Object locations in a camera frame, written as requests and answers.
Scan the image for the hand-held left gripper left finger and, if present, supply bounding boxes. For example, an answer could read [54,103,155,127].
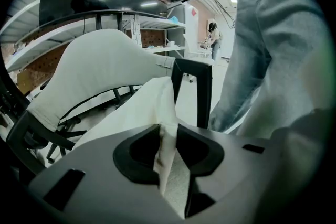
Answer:
[26,123,186,224]

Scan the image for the white metal shelf rack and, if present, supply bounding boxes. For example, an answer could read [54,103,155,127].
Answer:
[0,0,187,74]

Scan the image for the white cloth garment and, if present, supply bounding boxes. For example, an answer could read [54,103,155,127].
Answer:
[72,76,180,197]

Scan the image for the pale grey fabric chair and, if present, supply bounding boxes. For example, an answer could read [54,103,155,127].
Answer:
[5,28,214,175]

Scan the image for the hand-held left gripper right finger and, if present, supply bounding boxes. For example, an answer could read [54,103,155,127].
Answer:
[177,123,287,219]

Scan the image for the white tall cabinet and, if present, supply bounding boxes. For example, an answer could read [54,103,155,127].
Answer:
[183,2,201,59]

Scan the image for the person's blue jeans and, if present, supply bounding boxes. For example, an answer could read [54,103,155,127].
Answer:
[209,0,331,140]

